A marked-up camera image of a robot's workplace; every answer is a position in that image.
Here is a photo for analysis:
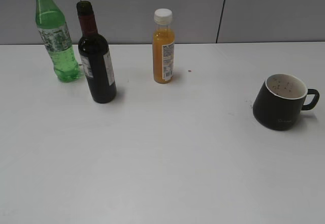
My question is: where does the dark red wine bottle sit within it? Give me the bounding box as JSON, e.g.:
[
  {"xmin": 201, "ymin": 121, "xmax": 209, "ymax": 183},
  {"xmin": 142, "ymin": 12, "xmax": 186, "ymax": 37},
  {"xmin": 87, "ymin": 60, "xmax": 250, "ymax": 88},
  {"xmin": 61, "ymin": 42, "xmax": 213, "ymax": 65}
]
[{"xmin": 76, "ymin": 1, "xmax": 117, "ymax": 104}]

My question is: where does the black mug white interior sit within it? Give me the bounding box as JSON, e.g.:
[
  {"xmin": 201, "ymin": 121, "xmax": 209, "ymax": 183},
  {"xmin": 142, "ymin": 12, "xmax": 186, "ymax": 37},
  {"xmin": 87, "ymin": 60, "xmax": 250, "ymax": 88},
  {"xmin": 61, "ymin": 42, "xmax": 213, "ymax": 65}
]
[{"xmin": 252, "ymin": 73, "xmax": 320, "ymax": 131}]

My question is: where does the green plastic soda bottle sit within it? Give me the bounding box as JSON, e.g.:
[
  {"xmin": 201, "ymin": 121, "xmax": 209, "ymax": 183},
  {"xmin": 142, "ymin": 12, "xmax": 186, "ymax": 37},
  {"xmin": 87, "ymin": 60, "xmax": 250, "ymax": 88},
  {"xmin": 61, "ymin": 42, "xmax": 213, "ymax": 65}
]
[{"xmin": 36, "ymin": 0, "xmax": 81, "ymax": 82}]

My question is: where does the orange juice bottle white cap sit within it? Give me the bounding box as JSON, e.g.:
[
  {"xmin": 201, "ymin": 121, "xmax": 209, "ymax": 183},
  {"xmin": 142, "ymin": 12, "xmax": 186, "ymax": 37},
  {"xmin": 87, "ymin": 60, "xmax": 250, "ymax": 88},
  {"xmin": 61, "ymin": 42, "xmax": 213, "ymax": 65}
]
[{"xmin": 152, "ymin": 9, "xmax": 175, "ymax": 84}]

